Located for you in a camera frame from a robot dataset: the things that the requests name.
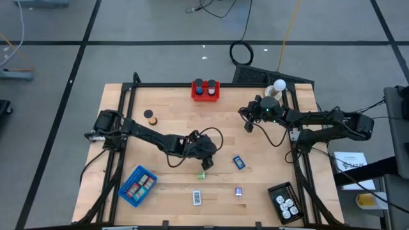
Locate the green white USB charger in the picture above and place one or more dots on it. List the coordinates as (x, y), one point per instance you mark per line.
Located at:
(200, 175)
(294, 210)

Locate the white booklet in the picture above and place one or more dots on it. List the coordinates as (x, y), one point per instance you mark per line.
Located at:
(348, 158)

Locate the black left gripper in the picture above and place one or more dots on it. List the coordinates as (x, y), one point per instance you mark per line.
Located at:
(203, 147)

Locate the white label card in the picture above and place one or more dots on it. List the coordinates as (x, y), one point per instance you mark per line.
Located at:
(197, 197)

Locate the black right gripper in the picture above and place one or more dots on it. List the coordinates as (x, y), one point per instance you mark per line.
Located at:
(253, 113)

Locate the grey cart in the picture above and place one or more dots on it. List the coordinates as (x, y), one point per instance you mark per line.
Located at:
(397, 143)

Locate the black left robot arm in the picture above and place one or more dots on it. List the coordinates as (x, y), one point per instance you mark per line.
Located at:
(143, 131)

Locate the orange sand hourglass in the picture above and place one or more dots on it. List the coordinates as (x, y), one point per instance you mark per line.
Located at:
(151, 117)

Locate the brass lamp with white bulb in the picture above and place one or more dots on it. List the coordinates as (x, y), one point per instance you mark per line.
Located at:
(277, 86)

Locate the red plastic basket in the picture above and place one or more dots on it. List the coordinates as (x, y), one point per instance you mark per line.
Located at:
(206, 97)

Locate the black aluminium table frame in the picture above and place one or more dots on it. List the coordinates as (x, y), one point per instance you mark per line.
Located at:
(153, 85)

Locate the grey equipment base foot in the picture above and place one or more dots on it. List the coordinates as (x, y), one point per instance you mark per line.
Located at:
(16, 75)

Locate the teal digital clock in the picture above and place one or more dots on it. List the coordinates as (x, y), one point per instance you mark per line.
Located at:
(140, 193)

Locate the white roll with yellow label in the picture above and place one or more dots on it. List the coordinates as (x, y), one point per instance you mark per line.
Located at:
(367, 200)

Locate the black caster wheel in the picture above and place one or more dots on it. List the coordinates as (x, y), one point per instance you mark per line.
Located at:
(4, 108)

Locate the black perforated panel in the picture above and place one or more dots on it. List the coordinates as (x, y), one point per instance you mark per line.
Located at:
(255, 75)

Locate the black bar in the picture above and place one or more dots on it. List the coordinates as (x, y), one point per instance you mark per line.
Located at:
(367, 171)

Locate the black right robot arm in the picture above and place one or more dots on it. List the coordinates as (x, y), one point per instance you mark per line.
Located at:
(319, 119)

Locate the blue digital clock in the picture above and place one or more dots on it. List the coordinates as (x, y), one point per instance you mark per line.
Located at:
(239, 162)

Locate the red digital clock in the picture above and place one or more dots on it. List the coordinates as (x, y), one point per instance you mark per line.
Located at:
(132, 190)
(149, 183)

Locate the black plastic tray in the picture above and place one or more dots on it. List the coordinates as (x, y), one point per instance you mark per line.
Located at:
(275, 191)

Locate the purple white USB charger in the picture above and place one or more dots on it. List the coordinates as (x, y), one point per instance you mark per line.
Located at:
(286, 214)
(238, 192)
(284, 207)

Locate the white sand hourglass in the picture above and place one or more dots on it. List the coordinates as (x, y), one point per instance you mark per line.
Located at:
(211, 87)

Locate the blue plastic basket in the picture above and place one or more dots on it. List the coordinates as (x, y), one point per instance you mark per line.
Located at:
(135, 174)

